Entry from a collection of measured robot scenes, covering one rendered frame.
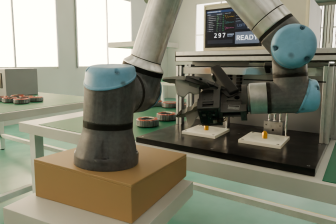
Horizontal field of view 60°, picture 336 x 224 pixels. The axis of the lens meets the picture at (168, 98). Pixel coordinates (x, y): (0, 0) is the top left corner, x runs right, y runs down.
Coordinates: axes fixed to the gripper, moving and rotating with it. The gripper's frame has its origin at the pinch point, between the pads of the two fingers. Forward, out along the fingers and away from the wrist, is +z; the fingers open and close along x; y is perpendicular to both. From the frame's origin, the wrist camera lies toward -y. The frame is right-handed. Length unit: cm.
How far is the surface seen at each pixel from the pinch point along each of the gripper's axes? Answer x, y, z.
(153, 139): 33.4, -8.3, 15.9
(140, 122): 50, -29, 31
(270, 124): 48, -24, -27
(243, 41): 25, -51, -19
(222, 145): 34.4, -6.0, -10.1
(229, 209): 162, -30, 0
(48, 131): 42, -19, 75
